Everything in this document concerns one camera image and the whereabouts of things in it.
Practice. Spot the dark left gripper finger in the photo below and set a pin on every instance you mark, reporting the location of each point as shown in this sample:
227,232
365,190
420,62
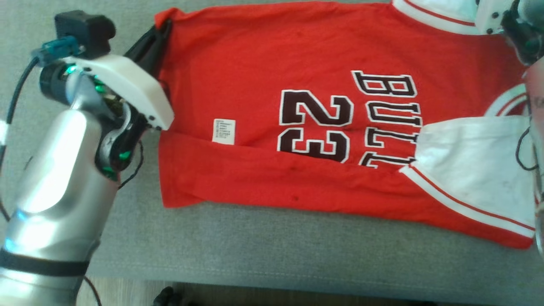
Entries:
159,51
144,42

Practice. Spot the grey sofa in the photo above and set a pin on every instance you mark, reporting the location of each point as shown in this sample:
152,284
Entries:
255,242

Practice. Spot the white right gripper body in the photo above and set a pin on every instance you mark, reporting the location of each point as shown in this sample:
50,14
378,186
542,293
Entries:
493,15

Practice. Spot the red number 23 jersey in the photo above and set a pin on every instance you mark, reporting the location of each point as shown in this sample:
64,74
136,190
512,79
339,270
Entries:
255,85

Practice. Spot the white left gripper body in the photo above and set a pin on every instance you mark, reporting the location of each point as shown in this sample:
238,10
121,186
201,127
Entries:
131,87

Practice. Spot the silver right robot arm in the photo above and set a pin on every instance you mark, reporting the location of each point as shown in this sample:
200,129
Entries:
525,38

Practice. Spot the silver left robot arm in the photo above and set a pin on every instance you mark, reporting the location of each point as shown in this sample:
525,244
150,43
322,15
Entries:
63,182

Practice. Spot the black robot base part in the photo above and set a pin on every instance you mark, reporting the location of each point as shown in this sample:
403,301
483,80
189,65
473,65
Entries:
168,297

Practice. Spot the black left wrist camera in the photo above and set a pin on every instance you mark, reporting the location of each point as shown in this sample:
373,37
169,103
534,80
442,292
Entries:
85,27

